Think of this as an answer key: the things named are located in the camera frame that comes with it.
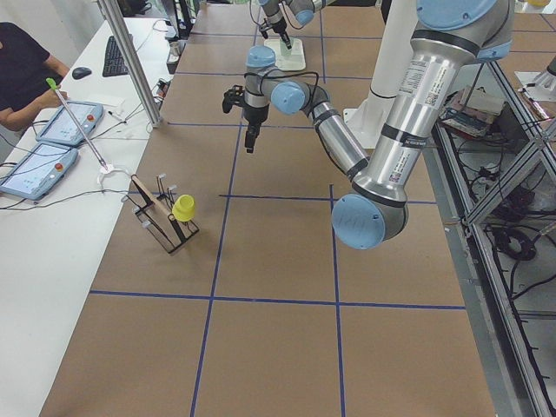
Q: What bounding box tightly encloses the light green plastic cup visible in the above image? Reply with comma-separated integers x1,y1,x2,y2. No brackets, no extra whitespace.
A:
280,38,298,59

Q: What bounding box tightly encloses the black keyboard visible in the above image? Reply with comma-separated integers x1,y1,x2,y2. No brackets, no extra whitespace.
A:
102,36,128,77

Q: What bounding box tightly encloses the aluminium frame post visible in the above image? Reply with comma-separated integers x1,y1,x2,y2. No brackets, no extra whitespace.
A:
98,0,162,128

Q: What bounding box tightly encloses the black computer mouse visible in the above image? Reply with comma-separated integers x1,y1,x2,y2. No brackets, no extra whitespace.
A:
71,67,92,80

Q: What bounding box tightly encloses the black wire cup rack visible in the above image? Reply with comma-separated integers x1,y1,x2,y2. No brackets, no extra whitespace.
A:
122,174,200,254

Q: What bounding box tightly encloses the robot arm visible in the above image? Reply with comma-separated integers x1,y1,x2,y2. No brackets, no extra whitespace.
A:
222,1,514,249
257,0,391,50

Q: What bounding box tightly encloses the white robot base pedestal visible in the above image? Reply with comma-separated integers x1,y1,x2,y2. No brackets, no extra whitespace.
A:
344,0,417,149

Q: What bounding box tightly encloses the stack of books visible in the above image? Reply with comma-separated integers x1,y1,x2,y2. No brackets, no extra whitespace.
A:
439,86,505,137

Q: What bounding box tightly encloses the teach pendant tablet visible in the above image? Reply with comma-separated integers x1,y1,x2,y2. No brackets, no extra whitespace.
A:
1,142,78,201
36,101,104,146

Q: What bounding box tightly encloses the lower teach pendant tablet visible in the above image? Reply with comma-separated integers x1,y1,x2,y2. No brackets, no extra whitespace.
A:
1,142,78,201

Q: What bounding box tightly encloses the cream bear print tray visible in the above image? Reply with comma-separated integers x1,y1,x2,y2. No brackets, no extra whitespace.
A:
263,37,306,71

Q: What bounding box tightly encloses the long pink grabber stick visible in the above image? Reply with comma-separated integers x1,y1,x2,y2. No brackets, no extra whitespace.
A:
46,77,131,189

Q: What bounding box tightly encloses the person in black shirt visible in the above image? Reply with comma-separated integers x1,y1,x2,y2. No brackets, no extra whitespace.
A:
1,22,69,132

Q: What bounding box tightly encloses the yellow plastic cup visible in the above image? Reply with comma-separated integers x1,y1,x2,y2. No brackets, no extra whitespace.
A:
172,195,195,222

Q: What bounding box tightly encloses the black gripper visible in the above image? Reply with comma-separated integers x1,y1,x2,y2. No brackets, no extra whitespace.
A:
243,104,268,154
260,17,292,49

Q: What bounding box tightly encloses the upper teach pendant tablet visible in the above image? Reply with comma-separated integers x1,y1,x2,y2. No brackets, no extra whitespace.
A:
36,101,104,146

